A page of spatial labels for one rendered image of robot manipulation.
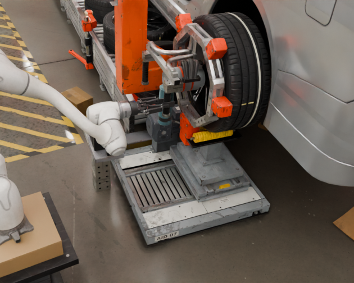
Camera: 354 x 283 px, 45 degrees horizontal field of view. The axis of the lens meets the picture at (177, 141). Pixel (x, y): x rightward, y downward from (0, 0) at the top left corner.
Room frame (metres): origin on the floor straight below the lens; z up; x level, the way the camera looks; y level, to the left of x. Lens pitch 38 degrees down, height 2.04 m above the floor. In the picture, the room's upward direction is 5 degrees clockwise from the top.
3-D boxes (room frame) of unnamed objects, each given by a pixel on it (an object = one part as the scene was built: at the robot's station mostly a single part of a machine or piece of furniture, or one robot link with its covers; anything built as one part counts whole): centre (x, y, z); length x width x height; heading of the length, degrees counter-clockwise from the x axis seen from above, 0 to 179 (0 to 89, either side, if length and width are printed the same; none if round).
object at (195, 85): (2.09, 0.00, 0.85); 0.21 x 0.14 x 0.14; 116
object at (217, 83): (2.12, -0.07, 0.85); 0.54 x 0.07 x 0.54; 26
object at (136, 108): (1.80, 0.21, 0.83); 0.09 x 0.08 x 0.07; 116
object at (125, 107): (1.76, 0.28, 0.83); 0.09 x 0.06 x 0.09; 26
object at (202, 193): (2.19, -0.22, 0.13); 0.50 x 0.36 x 0.10; 26
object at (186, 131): (2.14, -0.10, 0.48); 0.16 x 0.12 x 0.17; 116
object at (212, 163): (2.19, -0.22, 0.32); 0.40 x 0.30 x 0.28; 26
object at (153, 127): (2.42, 0.01, 0.26); 0.42 x 0.18 x 0.35; 116
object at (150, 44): (2.16, 0.08, 1.03); 0.19 x 0.18 x 0.11; 116
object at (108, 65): (3.63, 0.85, 0.28); 2.47 x 0.09 x 0.22; 26
